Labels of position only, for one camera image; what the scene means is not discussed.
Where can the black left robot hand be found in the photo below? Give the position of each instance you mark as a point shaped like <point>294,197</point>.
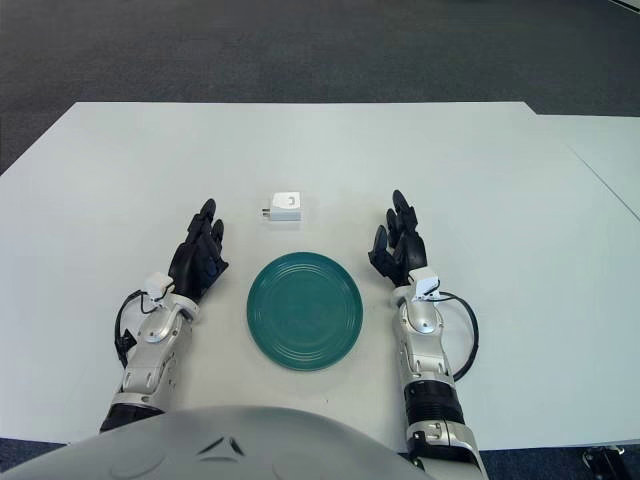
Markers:
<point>192,265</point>

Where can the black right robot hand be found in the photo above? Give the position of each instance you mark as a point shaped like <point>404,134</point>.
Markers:
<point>407,250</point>

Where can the white charger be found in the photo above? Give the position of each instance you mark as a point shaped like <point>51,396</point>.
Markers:
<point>287,207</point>

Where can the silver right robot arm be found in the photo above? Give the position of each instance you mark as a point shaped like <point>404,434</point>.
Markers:
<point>425,360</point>

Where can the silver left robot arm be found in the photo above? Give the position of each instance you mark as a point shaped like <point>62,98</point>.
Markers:
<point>150,350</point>

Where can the teal green plate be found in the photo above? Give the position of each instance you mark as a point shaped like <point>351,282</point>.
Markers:
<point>305,312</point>

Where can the right wrist white connector box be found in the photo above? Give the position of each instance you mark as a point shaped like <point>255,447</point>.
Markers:
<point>424,282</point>

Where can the wrist white connector box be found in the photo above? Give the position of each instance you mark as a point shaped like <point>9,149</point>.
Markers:
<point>424,282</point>
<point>157,284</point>

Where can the left wrist white connector box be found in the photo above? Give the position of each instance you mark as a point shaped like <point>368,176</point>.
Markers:
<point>157,284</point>

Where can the silver robot torso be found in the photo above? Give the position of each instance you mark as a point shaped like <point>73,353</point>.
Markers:
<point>200,450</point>

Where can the black metal stand base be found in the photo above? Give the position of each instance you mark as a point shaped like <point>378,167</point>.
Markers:
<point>600,462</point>

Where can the white background fixture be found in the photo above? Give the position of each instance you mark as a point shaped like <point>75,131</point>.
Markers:
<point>631,2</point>

